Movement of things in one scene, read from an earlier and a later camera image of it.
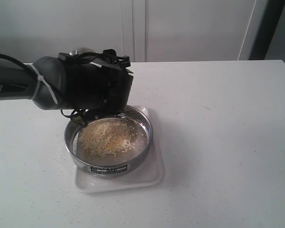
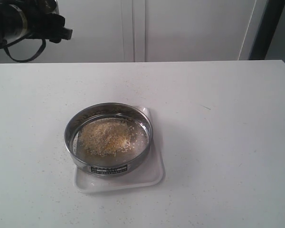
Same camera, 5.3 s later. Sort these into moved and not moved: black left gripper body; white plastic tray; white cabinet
Moved: black left gripper body
Not moved: white plastic tray; white cabinet
